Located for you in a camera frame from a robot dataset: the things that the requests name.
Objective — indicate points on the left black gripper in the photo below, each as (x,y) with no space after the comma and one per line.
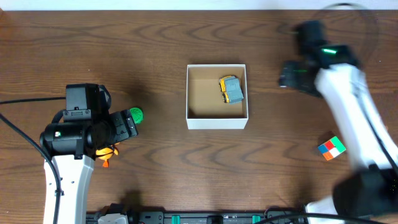
(125,123)

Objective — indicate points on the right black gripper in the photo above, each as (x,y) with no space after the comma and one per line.
(288,76)

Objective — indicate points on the yellow grey toy truck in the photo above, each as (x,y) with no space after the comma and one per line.
(231,89)

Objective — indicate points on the colourful puzzle cube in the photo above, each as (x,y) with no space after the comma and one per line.
(332,148)

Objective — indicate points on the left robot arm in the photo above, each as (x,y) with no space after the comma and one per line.
(71,141)

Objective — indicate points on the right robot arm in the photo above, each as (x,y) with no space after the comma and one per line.
(332,72)

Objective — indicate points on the green round disc toy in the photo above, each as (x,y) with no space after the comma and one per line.
(137,115)

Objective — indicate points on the orange blue duck toy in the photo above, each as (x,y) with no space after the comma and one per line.
(107,153)

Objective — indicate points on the white cardboard box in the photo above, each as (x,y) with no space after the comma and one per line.
(205,108)

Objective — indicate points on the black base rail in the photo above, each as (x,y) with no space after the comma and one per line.
(116,213)

